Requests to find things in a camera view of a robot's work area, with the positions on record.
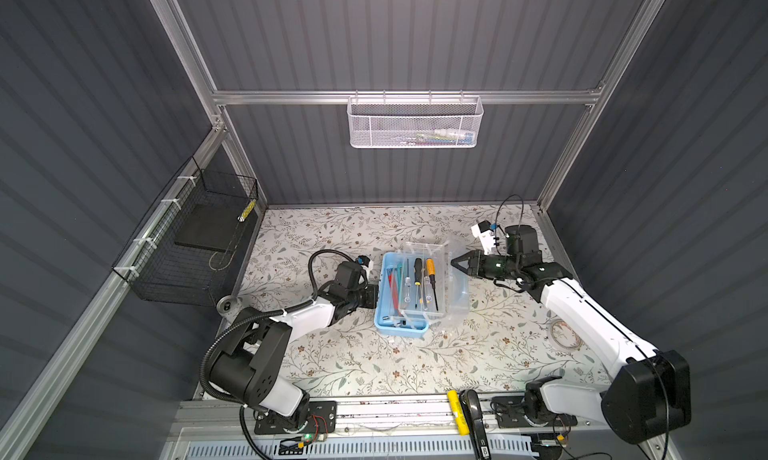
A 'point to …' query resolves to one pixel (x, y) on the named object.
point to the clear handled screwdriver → (407, 282)
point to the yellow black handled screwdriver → (418, 263)
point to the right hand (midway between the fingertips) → (455, 266)
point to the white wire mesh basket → (414, 122)
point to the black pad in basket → (214, 226)
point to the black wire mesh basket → (190, 249)
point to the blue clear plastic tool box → (419, 287)
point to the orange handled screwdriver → (431, 272)
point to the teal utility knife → (400, 284)
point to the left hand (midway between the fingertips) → (379, 292)
